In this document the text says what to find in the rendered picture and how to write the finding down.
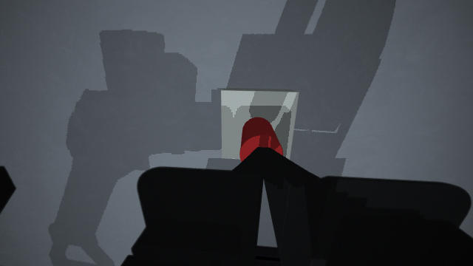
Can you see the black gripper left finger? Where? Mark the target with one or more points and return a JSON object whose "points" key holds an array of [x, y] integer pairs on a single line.
{"points": [[230, 197]]}

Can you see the red cylinder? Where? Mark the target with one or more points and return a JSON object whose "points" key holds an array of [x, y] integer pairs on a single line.
{"points": [[258, 132]]}

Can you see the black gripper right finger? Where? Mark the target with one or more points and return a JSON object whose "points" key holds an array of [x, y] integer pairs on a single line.
{"points": [[305, 209]]}

